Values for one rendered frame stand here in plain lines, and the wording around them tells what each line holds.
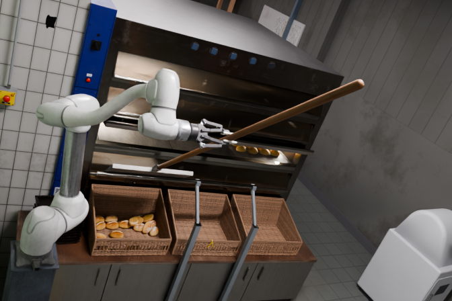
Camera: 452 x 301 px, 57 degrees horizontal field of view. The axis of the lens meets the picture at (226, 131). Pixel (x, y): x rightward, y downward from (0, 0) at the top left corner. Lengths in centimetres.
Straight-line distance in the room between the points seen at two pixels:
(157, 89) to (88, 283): 184
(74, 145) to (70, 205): 33
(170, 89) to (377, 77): 439
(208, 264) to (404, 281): 207
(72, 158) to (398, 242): 334
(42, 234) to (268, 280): 217
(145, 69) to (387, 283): 320
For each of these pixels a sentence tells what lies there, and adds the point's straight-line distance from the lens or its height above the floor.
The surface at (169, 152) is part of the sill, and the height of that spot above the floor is 118.
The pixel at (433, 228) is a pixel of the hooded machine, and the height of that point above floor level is 109.
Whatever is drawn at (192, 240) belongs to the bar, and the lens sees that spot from 309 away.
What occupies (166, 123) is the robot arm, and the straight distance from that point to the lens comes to 170.
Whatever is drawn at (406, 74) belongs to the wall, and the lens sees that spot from 558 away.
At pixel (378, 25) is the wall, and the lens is 605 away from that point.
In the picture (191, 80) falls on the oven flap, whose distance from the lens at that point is 308.
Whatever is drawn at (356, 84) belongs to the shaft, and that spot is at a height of 246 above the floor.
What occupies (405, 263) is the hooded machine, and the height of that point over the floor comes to 64.
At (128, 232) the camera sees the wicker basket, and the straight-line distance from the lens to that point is 336.
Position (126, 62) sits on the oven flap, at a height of 182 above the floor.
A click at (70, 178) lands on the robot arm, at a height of 141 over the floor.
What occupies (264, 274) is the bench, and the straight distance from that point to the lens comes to 376.
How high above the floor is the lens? 266
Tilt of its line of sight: 21 degrees down
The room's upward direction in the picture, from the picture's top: 21 degrees clockwise
